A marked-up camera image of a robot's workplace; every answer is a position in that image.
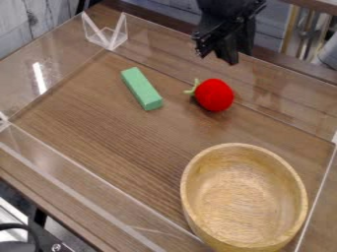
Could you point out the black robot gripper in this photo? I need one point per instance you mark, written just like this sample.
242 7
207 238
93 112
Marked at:
226 22

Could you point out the red toy strawberry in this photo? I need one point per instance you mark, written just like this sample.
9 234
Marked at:
212 94

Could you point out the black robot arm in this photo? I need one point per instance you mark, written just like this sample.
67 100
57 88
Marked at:
226 28

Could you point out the green rectangular block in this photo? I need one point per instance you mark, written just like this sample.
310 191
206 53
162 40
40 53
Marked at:
143 91

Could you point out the round wooden bowl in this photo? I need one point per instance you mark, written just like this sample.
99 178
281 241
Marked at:
243 198

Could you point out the gold metal chair frame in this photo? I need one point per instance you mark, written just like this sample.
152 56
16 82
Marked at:
307 29

